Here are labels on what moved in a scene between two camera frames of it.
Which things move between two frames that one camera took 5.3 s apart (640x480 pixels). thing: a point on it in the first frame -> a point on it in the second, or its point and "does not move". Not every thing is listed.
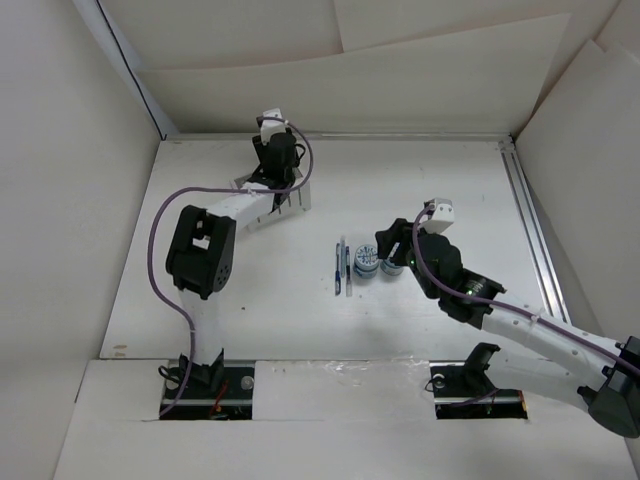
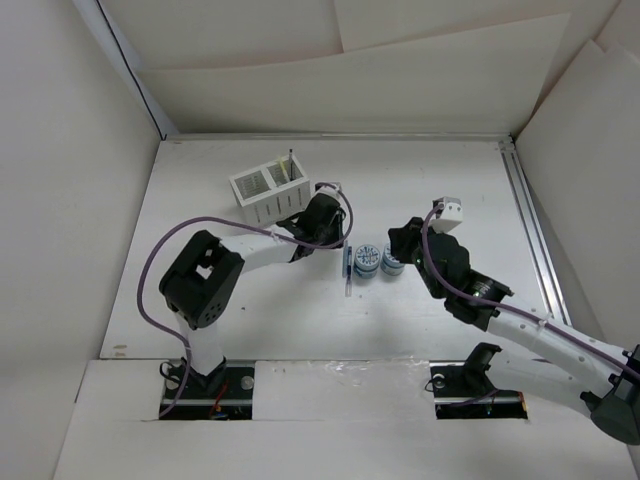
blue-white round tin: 366,261 does not move
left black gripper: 261,148 -> 337,236
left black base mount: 220,390 does not move
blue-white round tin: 390,268 does not move
